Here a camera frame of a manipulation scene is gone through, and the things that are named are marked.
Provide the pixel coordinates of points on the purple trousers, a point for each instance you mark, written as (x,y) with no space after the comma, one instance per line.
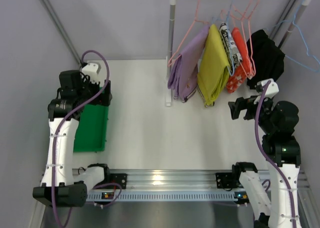
(183,76)

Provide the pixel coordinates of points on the black garment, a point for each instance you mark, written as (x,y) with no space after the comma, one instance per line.
(267,57)

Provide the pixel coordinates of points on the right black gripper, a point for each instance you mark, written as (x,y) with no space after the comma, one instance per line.
(249,108)

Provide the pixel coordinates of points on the yellow-green trousers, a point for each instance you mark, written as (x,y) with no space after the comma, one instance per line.
(214,68)

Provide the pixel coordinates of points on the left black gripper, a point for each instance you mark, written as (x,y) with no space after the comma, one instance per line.
(105,93)

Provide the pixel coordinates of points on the pink wire hanger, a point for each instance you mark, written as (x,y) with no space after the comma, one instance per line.
(195,20)

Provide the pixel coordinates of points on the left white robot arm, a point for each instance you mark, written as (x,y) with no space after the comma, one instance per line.
(58,183)

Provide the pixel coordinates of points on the pink hanger pair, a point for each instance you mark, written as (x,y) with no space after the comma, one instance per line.
(244,17)

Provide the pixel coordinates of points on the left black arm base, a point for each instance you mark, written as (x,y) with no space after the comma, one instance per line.
(119,178)

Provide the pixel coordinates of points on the aluminium frame strut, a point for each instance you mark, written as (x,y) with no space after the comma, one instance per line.
(61,30)

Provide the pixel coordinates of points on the grey slotted cable duct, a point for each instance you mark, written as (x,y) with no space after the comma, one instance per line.
(183,196)

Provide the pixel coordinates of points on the aluminium mounting rail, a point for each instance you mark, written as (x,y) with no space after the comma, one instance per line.
(169,180)

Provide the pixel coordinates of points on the black white patterned cloth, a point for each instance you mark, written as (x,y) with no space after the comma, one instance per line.
(231,49)

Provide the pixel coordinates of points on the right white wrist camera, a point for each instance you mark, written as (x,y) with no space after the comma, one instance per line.
(269,85)

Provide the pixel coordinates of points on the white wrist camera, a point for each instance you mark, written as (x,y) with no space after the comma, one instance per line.
(92,69)
(269,85)

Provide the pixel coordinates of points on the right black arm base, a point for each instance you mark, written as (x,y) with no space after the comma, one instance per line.
(225,181)

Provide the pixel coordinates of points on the green plastic bin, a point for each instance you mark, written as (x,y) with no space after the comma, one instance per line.
(91,133)

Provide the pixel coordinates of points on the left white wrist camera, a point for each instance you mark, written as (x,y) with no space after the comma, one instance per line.
(92,69)

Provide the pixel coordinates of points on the orange patterned cloth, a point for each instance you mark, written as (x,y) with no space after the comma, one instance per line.
(244,70)

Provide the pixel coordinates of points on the light blue empty hanger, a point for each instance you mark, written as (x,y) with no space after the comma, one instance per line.
(294,24)

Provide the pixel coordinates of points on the rack vertical post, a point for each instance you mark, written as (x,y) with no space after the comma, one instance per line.
(168,93)

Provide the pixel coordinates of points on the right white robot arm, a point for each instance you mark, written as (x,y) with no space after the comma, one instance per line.
(274,125)

